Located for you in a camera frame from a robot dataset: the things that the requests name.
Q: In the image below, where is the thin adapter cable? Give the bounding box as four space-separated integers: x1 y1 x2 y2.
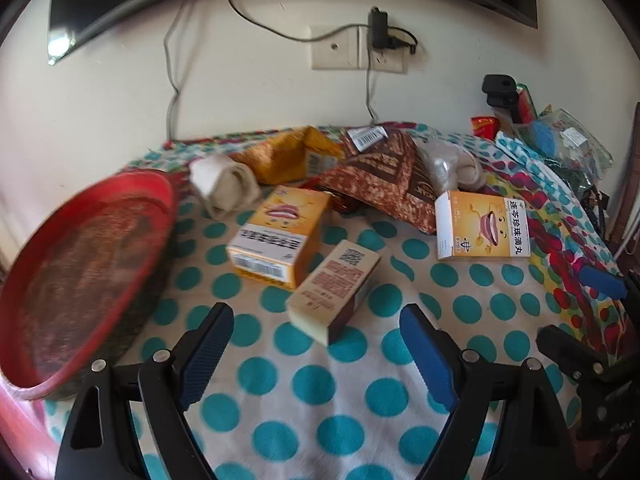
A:
365 50 380 123

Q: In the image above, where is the beige and brown small box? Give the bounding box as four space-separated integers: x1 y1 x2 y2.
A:
285 240 382 347

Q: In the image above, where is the black clamp holder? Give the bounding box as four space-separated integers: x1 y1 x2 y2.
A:
481 74 521 123

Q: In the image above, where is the beige sock roll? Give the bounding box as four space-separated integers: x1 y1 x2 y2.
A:
189 155 261 220

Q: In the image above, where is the white power wall socket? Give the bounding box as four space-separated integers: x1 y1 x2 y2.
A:
358 25 407 74

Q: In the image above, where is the yellow snack packet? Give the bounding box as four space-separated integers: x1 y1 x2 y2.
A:
232 126 346 186

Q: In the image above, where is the long television cable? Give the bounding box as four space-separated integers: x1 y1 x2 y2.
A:
224 0 372 42
164 0 193 142

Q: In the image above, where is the red snack bag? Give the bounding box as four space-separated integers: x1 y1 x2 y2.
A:
470 116 502 140

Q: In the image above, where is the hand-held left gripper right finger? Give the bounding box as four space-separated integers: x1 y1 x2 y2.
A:
399 304 583 480

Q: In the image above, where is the clear bag of white balls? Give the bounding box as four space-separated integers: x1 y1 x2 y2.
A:
417 140 464 194

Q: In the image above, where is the polka dot blanket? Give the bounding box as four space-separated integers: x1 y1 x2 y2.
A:
40 122 632 480

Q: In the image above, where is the white coaxial wall plate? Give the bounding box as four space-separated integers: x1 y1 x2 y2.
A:
311 24 361 71

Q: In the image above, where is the black power adapter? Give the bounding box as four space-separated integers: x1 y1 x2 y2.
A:
367 6 418 56

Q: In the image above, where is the yellow medicine box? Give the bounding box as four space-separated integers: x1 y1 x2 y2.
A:
226 185 332 291
435 190 532 261

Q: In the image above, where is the clear bag with blue item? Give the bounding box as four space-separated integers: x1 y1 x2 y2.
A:
515 107 614 177

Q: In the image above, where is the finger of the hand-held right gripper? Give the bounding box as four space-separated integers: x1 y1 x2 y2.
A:
536 325 640 439
580 262 640 311

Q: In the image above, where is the red round tray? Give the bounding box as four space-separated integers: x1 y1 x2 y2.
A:
0 170 178 402

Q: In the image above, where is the brown patterned snack packet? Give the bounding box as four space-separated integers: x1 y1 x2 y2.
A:
310 129 442 235

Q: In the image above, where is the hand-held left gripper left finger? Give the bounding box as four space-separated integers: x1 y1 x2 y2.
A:
54 302 235 480

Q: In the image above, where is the green and red box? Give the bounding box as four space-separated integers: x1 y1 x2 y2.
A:
515 84 539 124

